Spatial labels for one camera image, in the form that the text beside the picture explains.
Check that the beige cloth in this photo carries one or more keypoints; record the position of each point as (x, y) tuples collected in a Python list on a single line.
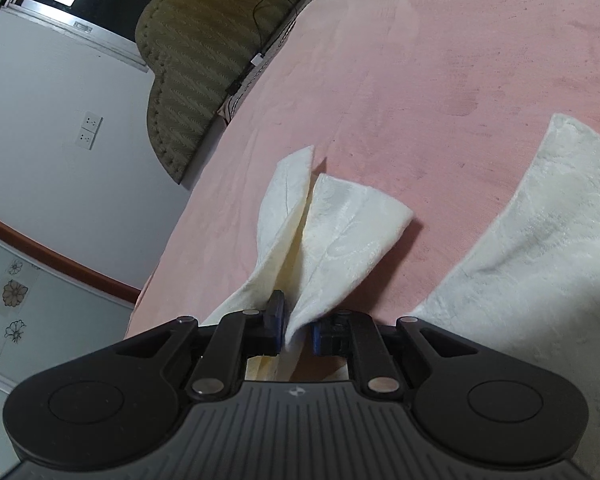
[(227, 111)]

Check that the black power adapter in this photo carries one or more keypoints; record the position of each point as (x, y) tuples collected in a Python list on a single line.
[(235, 86)]

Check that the pink blanket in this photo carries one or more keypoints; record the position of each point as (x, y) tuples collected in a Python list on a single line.
[(405, 85)]

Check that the white patterned pants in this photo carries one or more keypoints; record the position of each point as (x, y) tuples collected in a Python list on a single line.
[(340, 240)]

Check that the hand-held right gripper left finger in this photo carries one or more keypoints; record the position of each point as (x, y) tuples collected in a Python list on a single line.
[(278, 320)]

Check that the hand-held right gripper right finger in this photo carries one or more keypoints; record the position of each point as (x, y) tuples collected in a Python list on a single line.
[(316, 337)]

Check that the brown wooden door frame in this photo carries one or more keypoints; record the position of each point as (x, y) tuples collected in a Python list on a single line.
[(55, 256)]

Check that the white charger plug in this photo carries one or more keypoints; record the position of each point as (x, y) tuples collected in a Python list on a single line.
[(256, 58)]

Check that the floral pattern wardrobe door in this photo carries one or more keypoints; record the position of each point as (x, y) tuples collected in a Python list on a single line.
[(40, 320)]

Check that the olive quilted headboard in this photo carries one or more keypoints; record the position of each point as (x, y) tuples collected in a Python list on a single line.
[(195, 60)]

